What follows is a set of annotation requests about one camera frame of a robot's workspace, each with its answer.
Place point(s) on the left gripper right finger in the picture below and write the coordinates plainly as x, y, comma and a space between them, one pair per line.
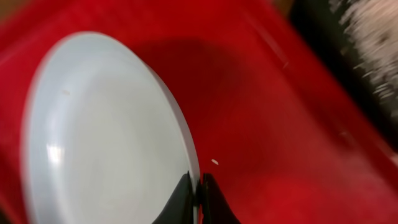
215, 208

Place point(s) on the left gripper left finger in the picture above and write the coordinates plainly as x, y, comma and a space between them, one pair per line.
179, 207

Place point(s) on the large light blue plate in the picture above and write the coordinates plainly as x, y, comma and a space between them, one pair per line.
104, 140

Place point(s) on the red plastic tray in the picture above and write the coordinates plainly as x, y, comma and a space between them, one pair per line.
282, 138

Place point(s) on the rice and food scraps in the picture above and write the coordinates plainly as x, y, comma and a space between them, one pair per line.
371, 25

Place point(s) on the black plastic tray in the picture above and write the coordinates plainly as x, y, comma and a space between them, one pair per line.
326, 27

